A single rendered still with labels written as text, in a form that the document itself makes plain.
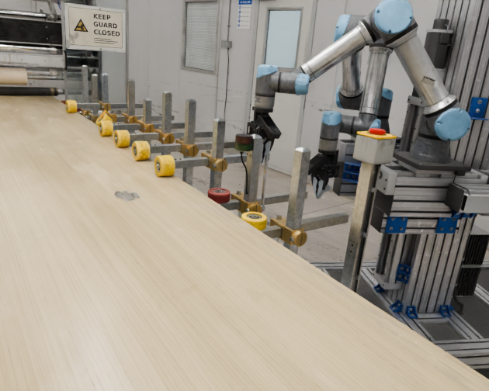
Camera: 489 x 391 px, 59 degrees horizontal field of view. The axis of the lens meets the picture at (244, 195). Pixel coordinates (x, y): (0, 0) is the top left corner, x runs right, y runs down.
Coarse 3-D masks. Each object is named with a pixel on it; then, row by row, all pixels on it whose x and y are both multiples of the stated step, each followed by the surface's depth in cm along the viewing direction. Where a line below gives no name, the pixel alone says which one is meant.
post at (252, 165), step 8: (256, 136) 150; (256, 144) 150; (256, 152) 151; (248, 160) 153; (256, 160) 152; (248, 168) 153; (256, 168) 153; (248, 176) 154; (256, 176) 154; (248, 184) 155; (256, 184) 155; (248, 192) 155; (256, 192) 157; (248, 200) 156
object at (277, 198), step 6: (282, 192) 173; (288, 192) 174; (306, 192) 177; (258, 198) 165; (270, 198) 167; (276, 198) 169; (282, 198) 170; (288, 198) 172; (306, 198) 178; (222, 204) 155; (228, 204) 157; (234, 204) 158; (264, 204) 166
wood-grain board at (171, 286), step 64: (0, 128) 224; (64, 128) 237; (0, 192) 137; (64, 192) 142; (192, 192) 152; (0, 256) 99; (64, 256) 101; (128, 256) 104; (192, 256) 107; (256, 256) 109; (0, 320) 77; (64, 320) 79; (128, 320) 80; (192, 320) 82; (256, 320) 84; (320, 320) 85; (384, 320) 87; (0, 384) 64; (64, 384) 65; (128, 384) 66; (192, 384) 67; (256, 384) 68; (320, 384) 69; (384, 384) 70; (448, 384) 71
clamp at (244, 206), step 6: (234, 198) 162; (240, 198) 160; (240, 204) 159; (246, 204) 156; (252, 204) 155; (258, 204) 158; (240, 210) 160; (246, 210) 155; (252, 210) 155; (258, 210) 156
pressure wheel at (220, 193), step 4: (212, 188) 157; (216, 188) 157; (220, 188) 158; (208, 192) 153; (212, 192) 152; (216, 192) 152; (220, 192) 154; (224, 192) 153; (228, 192) 153; (208, 196) 153; (212, 196) 152; (216, 196) 151; (220, 196) 151; (224, 196) 152; (228, 196) 153; (216, 200) 151; (220, 200) 151; (224, 200) 152; (228, 200) 154
